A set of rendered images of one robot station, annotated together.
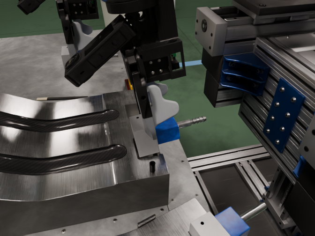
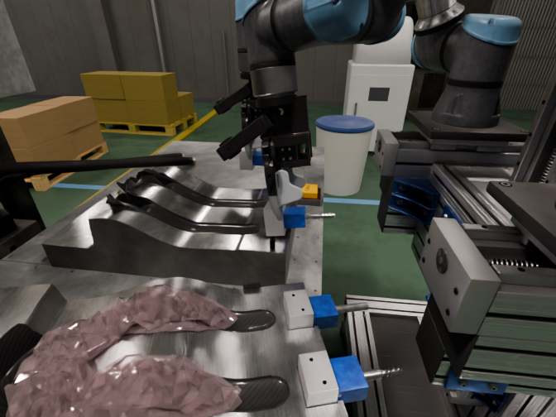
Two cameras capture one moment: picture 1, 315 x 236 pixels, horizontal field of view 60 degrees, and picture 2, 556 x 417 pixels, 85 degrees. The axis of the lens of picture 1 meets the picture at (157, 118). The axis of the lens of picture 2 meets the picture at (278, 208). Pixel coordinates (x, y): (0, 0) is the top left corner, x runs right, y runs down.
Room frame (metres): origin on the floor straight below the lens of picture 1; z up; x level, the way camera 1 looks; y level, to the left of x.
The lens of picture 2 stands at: (-0.12, -0.17, 1.23)
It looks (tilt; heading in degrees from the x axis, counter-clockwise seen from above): 30 degrees down; 21
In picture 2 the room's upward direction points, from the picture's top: straight up
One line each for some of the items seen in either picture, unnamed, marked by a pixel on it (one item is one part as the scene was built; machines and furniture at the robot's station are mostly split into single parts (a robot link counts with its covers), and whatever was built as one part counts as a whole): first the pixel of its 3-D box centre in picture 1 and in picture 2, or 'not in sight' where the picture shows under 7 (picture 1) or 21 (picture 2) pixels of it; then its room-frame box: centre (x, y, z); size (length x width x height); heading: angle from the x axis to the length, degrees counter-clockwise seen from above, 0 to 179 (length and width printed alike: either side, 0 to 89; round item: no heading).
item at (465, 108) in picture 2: not in sight; (468, 100); (0.79, -0.32, 1.09); 0.15 x 0.15 x 0.10
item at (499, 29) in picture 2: not in sight; (481, 46); (0.79, -0.31, 1.20); 0.13 x 0.12 x 0.14; 34
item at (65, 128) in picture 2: not in sight; (37, 138); (1.81, 3.21, 0.32); 1.15 x 0.78 x 0.64; 14
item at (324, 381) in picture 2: not in sight; (352, 377); (0.12, -0.17, 0.85); 0.13 x 0.05 x 0.05; 121
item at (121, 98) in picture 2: not in sight; (143, 100); (3.55, 3.42, 0.39); 1.30 x 0.93 x 0.78; 105
